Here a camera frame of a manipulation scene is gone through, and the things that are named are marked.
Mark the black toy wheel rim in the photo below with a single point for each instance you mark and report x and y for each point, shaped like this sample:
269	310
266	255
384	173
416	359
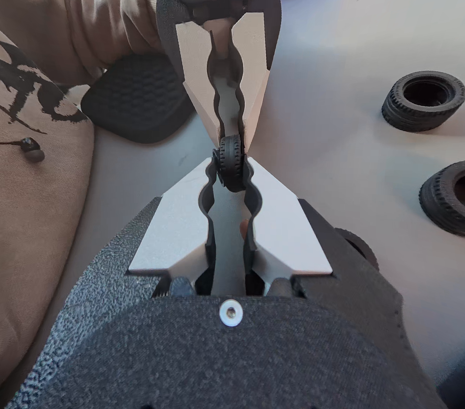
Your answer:
217	156

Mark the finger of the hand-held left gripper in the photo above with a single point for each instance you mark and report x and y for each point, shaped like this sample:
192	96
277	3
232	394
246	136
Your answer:
192	60
254	60

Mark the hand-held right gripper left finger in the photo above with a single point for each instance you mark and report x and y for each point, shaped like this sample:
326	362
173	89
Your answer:
167	234

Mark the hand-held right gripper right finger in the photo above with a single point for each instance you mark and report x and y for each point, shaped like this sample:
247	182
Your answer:
290	234

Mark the black rubber toy tyre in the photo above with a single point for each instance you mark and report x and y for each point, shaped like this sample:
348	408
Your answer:
432	205
396	115
363	245
232	162

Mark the black textured pad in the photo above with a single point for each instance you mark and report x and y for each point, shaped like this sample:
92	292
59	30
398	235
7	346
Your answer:
138	100

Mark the person in beige hoodie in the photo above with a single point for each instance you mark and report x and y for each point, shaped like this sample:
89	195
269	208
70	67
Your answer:
36	216

